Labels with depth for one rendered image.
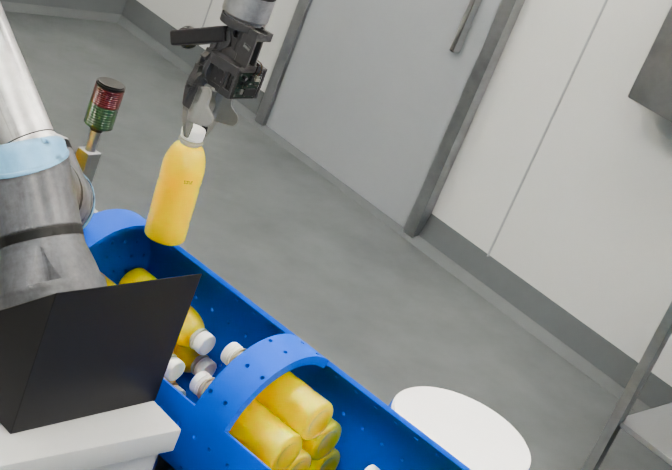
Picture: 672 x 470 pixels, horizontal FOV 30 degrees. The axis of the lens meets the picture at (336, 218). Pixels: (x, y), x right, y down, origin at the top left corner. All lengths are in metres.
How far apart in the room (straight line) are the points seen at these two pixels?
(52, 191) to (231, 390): 0.41
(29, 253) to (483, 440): 1.01
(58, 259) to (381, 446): 0.65
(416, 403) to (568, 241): 3.29
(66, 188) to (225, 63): 0.36
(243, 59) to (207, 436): 0.57
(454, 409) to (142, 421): 0.80
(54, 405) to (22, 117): 0.44
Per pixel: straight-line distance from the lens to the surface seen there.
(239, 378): 1.89
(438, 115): 5.95
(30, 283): 1.69
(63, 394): 1.72
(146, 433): 1.78
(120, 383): 1.78
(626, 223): 5.45
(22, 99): 1.90
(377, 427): 2.03
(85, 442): 1.73
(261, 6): 1.93
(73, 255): 1.71
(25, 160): 1.72
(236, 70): 1.93
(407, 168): 6.06
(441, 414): 2.38
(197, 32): 2.00
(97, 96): 2.68
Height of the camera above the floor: 2.12
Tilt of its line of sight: 21 degrees down
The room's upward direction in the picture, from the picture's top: 22 degrees clockwise
